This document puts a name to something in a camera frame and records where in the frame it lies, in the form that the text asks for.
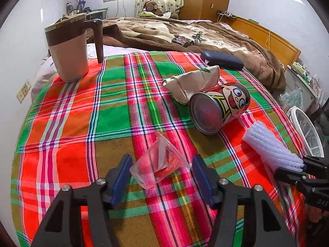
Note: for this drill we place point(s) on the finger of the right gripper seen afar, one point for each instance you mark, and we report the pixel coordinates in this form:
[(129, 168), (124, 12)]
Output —
[(313, 177)]

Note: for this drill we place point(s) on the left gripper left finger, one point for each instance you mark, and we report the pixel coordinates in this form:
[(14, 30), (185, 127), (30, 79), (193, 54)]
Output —
[(62, 224)]

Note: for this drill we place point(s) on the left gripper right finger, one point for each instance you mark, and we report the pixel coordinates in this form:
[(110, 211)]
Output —
[(263, 224)]

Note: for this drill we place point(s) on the white foam net sleeve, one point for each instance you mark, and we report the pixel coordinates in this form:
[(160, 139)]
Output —
[(271, 150)]

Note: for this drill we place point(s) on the red cartoon can front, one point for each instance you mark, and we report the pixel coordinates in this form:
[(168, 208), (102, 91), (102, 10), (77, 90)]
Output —
[(211, 109)]

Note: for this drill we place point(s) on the clear plastic jelly cup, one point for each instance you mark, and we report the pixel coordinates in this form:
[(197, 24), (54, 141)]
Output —
[(160, 160)]

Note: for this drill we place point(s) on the white round trash bin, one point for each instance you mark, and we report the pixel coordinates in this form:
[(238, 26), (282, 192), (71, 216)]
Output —
[(307, 131)]

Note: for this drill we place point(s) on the plastic bag hanging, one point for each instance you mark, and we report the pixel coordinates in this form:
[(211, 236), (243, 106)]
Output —
[(289, 100)]

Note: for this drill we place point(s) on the grey bedside cabinet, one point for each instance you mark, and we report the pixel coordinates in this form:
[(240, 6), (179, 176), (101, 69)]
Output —
[(310, 98)]

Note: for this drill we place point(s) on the wooden bed headboard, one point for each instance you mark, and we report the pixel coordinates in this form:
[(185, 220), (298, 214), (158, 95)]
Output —
[(279, 46)]

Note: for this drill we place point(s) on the dark blue glasses case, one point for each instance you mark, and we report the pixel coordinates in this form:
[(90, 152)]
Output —
[(212, 58)]

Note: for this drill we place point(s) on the plaid tablecloth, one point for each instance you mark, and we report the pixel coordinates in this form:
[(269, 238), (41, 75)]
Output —
[(74, 133)]

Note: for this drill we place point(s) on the brown fleece blanket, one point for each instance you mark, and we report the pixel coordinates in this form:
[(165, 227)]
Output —
[(157, 34)]

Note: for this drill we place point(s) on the small green box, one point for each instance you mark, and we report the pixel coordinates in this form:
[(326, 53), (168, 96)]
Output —
[(197, 38)]

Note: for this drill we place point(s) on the brown beige travel mug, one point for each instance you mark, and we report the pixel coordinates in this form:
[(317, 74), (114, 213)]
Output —
[(66, 40)]

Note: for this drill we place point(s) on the cluttered side desk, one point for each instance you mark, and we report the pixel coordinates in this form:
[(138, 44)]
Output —
[(90, 12)]

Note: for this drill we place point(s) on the brown teddy bear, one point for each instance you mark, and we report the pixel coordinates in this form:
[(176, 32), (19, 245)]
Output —
[(151, 6)]

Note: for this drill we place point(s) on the wall power socket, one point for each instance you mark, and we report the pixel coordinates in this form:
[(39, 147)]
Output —
[(23, 91)]

